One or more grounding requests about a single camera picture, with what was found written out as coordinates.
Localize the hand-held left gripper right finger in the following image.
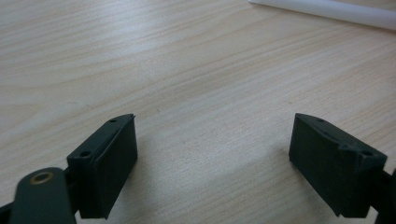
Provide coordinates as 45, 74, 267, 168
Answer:
288, 112, 389, 218

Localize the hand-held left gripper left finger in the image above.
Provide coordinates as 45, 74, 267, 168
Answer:
65, 113, 139, 220

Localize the long white plastic tube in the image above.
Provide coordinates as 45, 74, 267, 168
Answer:
247, 0, 396, 32

